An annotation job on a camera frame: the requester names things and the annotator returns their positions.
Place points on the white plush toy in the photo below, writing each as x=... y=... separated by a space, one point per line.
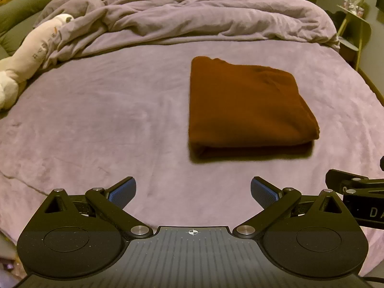
x=33 y=51

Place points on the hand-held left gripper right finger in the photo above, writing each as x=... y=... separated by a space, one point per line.
x=265 y=193

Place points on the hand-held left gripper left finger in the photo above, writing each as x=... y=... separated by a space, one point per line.
x=121 y=193

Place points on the green headboard cushion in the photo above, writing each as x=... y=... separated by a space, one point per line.
x=21 y=12

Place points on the yellow side table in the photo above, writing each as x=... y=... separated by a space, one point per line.
x=361 y=27

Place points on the brown knit sweater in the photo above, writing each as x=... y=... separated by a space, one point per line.
x=246 y=108

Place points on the purple duvet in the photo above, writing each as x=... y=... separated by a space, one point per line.
x=186 y=15

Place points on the wooden bed frame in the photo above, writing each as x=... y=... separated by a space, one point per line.
x=373 y=85

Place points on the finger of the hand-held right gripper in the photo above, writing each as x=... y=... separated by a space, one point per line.
x=354 y=181

